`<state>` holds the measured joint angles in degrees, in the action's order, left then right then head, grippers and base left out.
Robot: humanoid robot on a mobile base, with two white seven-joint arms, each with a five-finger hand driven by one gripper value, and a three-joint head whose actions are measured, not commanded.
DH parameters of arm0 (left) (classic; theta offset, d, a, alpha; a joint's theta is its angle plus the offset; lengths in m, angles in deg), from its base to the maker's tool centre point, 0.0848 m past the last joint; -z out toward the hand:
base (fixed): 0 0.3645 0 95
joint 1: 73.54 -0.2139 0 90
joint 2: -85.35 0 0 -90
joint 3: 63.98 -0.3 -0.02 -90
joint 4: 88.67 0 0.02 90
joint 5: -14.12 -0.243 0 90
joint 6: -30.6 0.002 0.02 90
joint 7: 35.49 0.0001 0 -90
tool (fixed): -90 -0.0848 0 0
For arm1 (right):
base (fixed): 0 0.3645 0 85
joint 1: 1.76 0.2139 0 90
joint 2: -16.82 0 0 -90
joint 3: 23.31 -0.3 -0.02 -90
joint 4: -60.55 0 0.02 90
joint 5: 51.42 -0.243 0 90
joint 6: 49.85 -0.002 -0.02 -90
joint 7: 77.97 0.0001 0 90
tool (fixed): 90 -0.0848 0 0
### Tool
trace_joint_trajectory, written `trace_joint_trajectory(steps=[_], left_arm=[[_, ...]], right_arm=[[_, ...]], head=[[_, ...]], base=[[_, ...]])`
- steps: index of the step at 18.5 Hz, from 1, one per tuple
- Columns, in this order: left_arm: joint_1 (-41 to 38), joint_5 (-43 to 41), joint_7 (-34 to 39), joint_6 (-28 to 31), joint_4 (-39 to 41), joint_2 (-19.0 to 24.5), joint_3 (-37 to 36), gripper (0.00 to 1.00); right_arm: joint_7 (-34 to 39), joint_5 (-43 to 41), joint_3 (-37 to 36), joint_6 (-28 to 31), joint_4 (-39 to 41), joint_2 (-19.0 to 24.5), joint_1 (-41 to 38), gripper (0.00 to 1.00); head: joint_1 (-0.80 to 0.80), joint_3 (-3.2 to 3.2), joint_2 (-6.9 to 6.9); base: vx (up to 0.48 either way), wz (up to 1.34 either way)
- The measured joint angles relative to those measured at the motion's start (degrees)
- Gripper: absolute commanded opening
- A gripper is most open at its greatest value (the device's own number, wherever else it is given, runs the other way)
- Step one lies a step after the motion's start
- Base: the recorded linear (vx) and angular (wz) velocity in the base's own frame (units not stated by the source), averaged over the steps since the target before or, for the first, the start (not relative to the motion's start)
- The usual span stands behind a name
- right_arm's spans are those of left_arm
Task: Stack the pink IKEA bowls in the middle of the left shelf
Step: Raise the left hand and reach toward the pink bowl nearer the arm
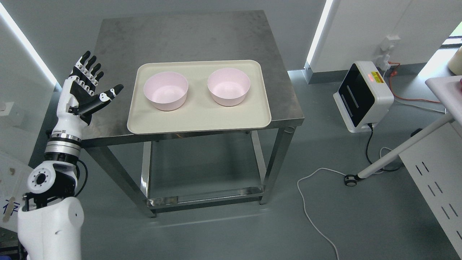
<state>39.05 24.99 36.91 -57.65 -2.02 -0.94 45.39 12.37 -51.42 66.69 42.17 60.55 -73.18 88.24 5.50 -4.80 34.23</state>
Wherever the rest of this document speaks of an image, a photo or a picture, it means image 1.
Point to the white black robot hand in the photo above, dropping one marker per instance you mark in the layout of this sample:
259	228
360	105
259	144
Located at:
78	94

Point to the pink bowl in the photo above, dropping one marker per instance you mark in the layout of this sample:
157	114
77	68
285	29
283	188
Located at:
228	86
167	91

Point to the cream plastic tray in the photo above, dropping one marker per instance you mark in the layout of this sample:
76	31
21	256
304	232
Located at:
199	113

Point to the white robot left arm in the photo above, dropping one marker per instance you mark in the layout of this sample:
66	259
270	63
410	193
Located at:
50	221

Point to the white sign with blue text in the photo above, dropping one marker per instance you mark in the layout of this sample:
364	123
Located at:
13	177

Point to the stainless steel table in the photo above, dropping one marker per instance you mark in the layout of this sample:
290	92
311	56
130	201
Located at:
125	44

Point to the white black box device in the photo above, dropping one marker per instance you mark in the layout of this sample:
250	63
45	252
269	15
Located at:
363	98

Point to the white perforated cabinet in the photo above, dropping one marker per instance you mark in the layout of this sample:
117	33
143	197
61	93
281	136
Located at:
435	164

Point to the white rolling table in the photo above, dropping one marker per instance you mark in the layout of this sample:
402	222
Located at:
448	91

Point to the white wall socket plug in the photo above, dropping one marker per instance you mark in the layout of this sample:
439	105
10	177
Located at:
386	46

